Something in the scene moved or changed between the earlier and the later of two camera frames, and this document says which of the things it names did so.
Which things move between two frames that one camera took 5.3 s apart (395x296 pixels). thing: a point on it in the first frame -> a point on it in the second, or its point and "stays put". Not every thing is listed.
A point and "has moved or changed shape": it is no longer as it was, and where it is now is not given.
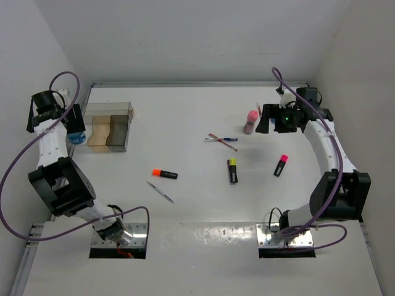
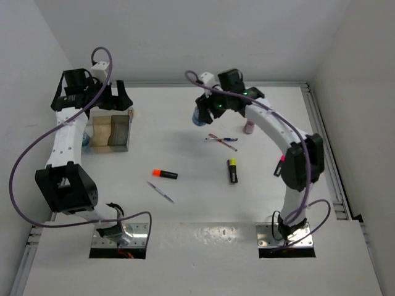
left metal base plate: [139, 230] stays put
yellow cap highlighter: [232, 166] stays put
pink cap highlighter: [283, 160] stays put
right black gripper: [273, 111] -> [204, 114]
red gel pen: [221, 141] stays put
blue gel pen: [223, 139] stays put
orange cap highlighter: [157, 172] stays put
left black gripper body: [74, 123] -> [107, 100]
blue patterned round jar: [77, 138] has moved or changed shape
